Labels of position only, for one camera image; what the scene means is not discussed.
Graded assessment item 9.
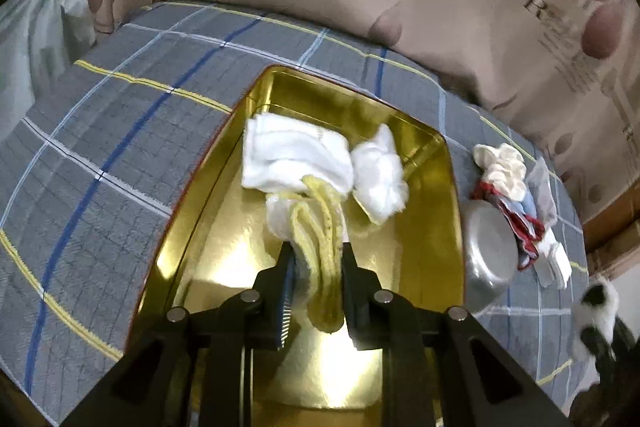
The steel bowl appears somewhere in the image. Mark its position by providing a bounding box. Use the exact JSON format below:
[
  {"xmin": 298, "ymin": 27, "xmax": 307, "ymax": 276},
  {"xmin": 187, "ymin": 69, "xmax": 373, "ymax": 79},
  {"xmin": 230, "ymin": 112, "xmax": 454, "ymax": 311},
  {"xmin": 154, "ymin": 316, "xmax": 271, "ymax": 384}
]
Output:
[{"xmin": 461, "ymin": 199, "xmax": 518, "ymax": 313}]

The cream scrunchie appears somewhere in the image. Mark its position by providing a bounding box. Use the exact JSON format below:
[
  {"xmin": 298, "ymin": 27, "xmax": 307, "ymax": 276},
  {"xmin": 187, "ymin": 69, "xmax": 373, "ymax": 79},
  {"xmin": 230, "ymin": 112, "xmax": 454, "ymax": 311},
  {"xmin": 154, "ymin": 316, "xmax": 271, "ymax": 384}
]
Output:
[{"xmin": 473, "ymin": 143, "xmax": 527, "ymax": 202}]

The white crumpled cloth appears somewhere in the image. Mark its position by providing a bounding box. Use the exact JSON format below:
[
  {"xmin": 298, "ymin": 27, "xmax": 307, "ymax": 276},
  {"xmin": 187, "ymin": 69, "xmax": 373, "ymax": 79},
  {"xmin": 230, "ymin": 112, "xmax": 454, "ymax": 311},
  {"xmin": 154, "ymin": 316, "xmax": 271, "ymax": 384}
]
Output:
[{"xmin": 350, "ymin": 124, "xmax": 409, "ymax": 225}]

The yellow sock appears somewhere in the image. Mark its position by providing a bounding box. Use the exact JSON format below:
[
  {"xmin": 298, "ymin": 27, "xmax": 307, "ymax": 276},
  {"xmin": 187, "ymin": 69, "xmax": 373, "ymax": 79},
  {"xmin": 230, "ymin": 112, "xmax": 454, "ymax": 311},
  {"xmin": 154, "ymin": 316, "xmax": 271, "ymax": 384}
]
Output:
[{"xmin": 288, "ymin": 174, "xmax": 346, "ymax": 334}]

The red white satin cloth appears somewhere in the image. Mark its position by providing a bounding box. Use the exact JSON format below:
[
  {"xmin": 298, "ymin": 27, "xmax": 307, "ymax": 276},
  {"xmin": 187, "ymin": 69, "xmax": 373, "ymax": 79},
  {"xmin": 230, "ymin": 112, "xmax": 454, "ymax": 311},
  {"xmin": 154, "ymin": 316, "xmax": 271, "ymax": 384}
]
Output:
[{"xmin": 471, "ymin": 181, "xmax": 546, "ymax": 271}]

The gold red tin box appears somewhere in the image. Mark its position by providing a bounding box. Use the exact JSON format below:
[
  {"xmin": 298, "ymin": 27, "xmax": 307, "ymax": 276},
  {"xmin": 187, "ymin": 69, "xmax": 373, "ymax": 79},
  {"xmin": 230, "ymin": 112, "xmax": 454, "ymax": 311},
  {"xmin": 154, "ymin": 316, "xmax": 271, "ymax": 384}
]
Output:
[{"xmin": 129, "ymin": 66, "xmax": 465, "ymax": 426}]

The white towel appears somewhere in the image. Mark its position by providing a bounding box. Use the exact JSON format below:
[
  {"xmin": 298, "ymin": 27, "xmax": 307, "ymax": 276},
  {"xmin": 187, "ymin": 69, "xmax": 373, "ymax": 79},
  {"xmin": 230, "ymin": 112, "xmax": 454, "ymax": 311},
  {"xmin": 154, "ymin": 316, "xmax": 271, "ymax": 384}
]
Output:
[{"xmin": 241, "ymin": 113, "xmax": 354, "ymax": 197}]

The light blue towel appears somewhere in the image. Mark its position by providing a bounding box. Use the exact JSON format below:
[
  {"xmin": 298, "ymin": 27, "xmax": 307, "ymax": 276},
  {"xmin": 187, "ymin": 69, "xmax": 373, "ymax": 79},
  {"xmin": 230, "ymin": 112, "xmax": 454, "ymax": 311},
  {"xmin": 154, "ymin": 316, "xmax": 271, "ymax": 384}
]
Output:
[{"xmin": 521, "ymin": 192, "xmax": 537, "ymax": 219}]

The grey plaid bedsheet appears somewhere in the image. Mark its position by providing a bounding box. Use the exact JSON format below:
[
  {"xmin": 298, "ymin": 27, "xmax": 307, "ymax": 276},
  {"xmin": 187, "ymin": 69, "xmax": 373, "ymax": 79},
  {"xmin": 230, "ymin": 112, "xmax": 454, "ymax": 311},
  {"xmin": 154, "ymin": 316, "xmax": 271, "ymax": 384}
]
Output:
[{"xmin": 0, "ymin": 1, "xmax": 591, "ymax": 425}]

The pale green plastic cover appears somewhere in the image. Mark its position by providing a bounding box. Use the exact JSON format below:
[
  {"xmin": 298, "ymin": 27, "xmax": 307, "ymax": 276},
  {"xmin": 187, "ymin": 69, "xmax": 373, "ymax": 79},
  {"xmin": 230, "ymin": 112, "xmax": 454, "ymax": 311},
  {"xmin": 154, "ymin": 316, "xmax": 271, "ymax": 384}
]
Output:
[{"xmin": 0, "ymin": 0, "xmax": 96, "ymax": 138}]

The white socks pair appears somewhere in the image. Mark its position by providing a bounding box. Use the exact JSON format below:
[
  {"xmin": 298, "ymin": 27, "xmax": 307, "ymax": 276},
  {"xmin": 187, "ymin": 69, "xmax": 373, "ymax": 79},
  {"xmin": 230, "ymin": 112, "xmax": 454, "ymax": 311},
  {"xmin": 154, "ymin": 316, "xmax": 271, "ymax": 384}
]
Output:
[{"xmin": 525, "ymin": 156, "xmax": 572, "ymax": 291}]

